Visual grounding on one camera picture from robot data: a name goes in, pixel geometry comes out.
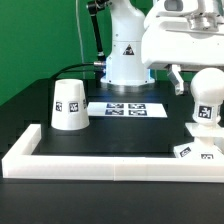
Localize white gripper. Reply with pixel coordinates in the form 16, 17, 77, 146
141, 17, 224, 95

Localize white lamp bulb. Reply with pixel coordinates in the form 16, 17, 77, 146
190, 68, 224, 126

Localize white lamp base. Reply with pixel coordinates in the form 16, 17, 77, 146
173, 123, 224, 160

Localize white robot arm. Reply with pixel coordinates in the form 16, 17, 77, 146
101, 0, 224, 95

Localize white lamp shade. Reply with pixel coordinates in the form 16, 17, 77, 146
51, 79, 89, 131

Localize white marker sheet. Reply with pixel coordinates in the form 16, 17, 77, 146
88, 102, 167, 118

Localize white U-shaped fence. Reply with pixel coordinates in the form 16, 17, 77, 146
2, 124, 224, 183

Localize black cable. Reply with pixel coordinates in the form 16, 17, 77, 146
49, 61, 108, 81

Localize thin white cable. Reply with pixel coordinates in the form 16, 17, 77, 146
75, 0, 86, 80

